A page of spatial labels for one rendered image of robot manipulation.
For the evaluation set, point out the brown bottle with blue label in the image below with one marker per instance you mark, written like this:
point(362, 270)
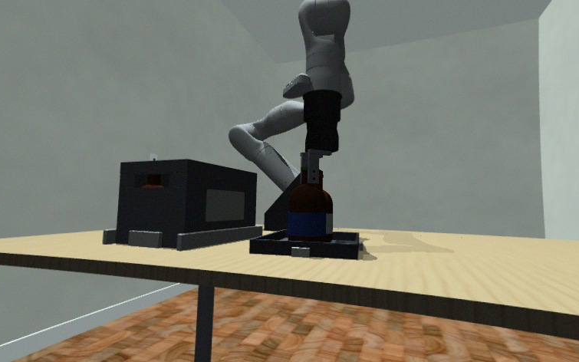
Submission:
point(307, 212)

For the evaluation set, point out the grey bottle crate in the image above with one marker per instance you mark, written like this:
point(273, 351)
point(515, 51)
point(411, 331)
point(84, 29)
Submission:
point(200, 197)

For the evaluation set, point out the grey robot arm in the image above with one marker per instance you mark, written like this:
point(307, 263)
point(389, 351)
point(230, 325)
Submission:
point(327, 19)

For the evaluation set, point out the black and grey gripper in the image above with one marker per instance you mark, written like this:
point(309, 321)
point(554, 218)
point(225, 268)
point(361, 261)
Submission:
point(320, 88)

